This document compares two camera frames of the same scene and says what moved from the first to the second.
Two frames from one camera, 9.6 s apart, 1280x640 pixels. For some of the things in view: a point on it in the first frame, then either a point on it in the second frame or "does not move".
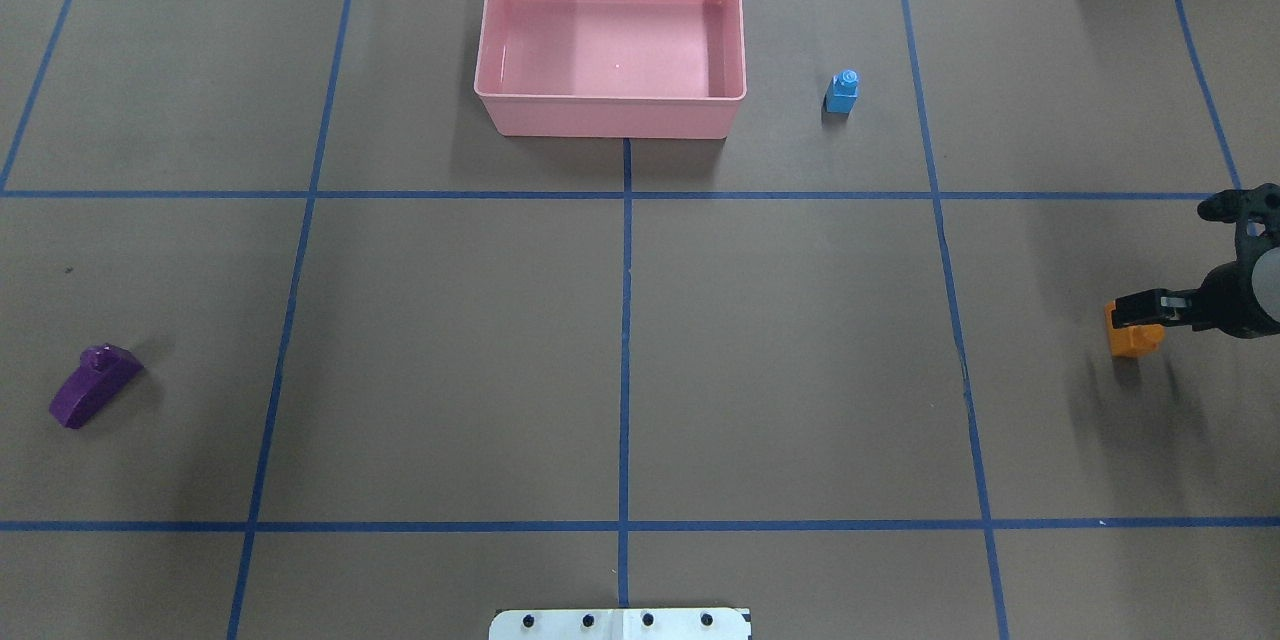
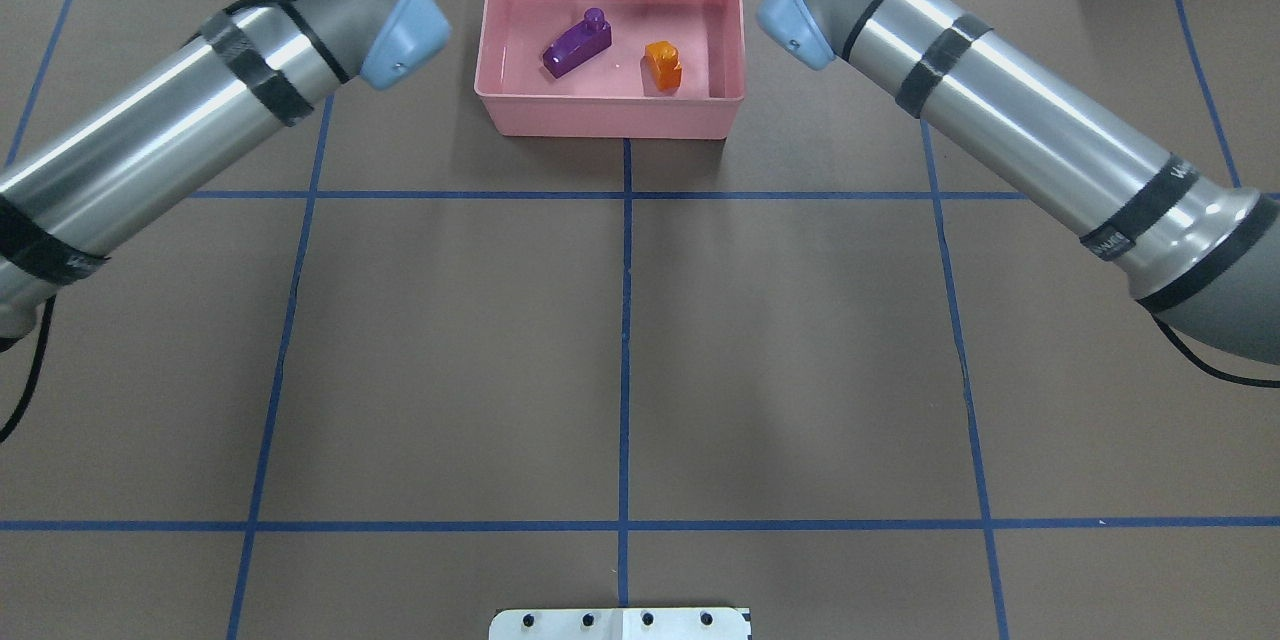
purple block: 105,371 -> 584,43
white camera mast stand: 622,624 does not move
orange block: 1136,340 -> 664,56
